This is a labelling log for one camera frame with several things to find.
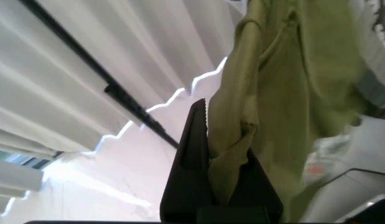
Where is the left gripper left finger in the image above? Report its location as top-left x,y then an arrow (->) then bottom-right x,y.
159,98 -> 216,223

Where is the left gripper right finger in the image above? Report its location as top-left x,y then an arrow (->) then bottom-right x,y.
228,147 -> 284,223

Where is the green short-sleeved shirt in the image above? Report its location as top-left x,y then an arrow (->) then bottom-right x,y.
206,0 -> 369,223

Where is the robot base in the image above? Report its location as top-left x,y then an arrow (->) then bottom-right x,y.
299,114 -> 385,224

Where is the black clothes rack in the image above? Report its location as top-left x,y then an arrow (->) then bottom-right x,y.
19,0 -> 180,149

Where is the white laundry basket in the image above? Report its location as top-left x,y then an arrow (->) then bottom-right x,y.
350,0 -> 385,121

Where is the window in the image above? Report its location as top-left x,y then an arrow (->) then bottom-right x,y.
0,148 -> 65,171

